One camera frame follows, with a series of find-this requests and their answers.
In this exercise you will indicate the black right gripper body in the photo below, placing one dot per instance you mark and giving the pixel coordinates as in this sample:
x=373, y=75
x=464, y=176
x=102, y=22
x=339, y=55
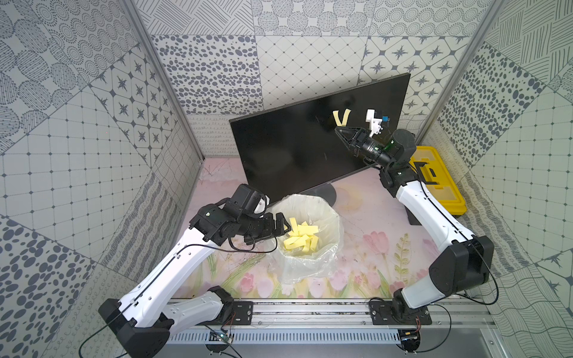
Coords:
x=371, y=149

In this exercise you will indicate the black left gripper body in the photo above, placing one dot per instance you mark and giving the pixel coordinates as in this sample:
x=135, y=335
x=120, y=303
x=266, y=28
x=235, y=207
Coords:
x=273, y=224

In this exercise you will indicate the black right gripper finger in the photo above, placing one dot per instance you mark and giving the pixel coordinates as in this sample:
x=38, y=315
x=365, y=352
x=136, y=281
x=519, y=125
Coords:
x=348, y=139
x=349, y=129

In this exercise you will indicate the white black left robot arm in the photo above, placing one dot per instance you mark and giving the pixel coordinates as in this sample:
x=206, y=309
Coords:
x=144, y=319

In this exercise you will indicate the black motor under rail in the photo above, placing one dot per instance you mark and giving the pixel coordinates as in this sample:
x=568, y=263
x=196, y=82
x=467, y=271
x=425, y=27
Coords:
x=409, y=340

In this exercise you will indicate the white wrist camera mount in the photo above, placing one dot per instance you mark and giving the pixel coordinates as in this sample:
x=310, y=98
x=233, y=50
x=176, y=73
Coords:
x=262, y=206
x=375, y=124

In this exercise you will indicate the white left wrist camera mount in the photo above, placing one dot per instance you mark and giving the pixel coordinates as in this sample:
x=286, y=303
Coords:
x=262, y=206

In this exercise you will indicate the floral pink table mat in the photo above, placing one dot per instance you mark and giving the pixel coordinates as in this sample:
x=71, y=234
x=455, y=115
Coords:
x=382, y=252

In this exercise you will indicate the yellow black toolbox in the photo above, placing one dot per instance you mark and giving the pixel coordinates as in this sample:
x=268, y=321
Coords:
x=433, y=172

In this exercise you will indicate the round grey monitor stand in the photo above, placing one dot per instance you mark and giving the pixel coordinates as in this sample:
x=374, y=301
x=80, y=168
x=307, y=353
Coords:
x=325, y=191

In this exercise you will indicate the bin with clear plastic liner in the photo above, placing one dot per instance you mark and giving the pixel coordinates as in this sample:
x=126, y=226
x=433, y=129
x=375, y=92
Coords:
x=292, y=266

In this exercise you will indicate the black computer monitor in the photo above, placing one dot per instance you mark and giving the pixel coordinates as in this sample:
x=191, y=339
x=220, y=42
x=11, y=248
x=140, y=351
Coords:
x=294, y=148

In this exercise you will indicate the small green circuit board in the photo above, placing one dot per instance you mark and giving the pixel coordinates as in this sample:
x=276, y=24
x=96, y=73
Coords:
x=220, y=337

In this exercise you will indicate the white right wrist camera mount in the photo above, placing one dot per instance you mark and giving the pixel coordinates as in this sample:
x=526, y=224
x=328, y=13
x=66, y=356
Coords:
x=375, y=124

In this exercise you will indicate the yellow sticky note strip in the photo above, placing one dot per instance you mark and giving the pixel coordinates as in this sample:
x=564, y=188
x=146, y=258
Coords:
x=337, y=118
x=346, y=117

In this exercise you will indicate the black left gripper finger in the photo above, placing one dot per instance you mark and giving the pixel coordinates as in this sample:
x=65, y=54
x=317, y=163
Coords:
x=281, y=231
x=281, y=221

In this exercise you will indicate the pile of yellow sticky notes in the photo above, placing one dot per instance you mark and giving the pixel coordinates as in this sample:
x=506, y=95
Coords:
x=302, y=236

